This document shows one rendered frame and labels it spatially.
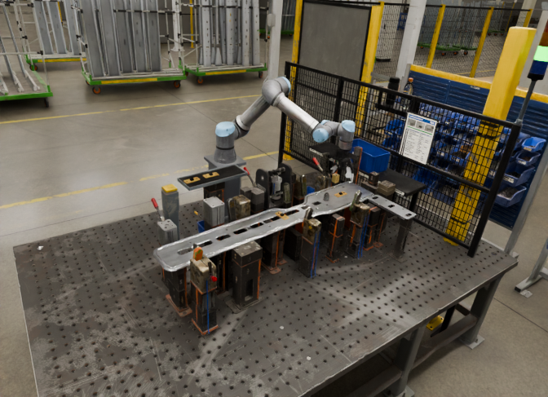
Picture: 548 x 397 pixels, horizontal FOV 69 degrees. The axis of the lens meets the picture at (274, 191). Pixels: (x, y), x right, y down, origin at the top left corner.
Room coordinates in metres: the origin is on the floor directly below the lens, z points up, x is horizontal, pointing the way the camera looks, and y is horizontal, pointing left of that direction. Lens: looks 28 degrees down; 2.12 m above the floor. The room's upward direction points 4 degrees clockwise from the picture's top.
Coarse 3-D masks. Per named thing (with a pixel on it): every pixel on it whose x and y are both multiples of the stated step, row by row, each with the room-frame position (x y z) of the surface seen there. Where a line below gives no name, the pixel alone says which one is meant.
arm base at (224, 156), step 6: (216, 150) 2.31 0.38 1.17; (222, 150) 2.29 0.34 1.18; (228, 150) 2.29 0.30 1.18; (234, 150) 2.34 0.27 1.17; (216, 156) 2.29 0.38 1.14; (222, 156) 2.29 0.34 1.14; (228, 156) 2.28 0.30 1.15; (234, 156) 2.31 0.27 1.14; (222, 162) 2.27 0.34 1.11; (228, 162) 2.28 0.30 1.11
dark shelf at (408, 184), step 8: (320, 144) 2.91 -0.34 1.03; (328, 144) 2.93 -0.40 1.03; (320, 152) 2.75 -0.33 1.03; (368, 176) 2.40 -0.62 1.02; (384, 176) 2.40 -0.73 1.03; (392, 176) 2.41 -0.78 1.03; (400, 176) 2.42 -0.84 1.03; (400, 184) 2.29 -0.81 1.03; (408, 184) 2.30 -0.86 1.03; (416, 184) 2.31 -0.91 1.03; (424, 184) 2.32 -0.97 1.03; (400, 192) 2.20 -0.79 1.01; (408, 192) 2.18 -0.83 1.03; (416, 192) 2.24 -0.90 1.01
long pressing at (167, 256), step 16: (320, 192) 2.16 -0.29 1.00; (336, 192) 2.17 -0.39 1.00; (352, 192) 2.19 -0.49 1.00; (368, 192) 2.20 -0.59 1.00; (272, 208) 1.92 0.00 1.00; (320, 208) 1.97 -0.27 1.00; (336, 208) 1.98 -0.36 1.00; (224, 224) 1.72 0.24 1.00; (240, 224) 1.74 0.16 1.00; (272, 224) 1.76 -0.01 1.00; (288, 224) 1.77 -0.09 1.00; (192, 240) 1.56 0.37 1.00; (208, 240) 1.57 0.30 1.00; (224, 240) 1.58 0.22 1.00; (240, 240) 1.59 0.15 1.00; (160, 256) 1.43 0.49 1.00; (176, 256) 1.43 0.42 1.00; (208, 256) 1.45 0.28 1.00
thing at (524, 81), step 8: (544, 16) 7.43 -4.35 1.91; (544, 24) 7.39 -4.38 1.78; (536, 32) 7.46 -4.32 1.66; (536, 40) 7.43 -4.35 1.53; (536, 48) 7.39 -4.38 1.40; (528, 56) 7.45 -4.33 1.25; (528, 64) 7.41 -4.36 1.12; (520, 80) 7.45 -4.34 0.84; (528, 80) 7.34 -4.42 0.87; (544, 80) 7.14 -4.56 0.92; (536, 88) 7.21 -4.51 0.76; (544, 88) 7.10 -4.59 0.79
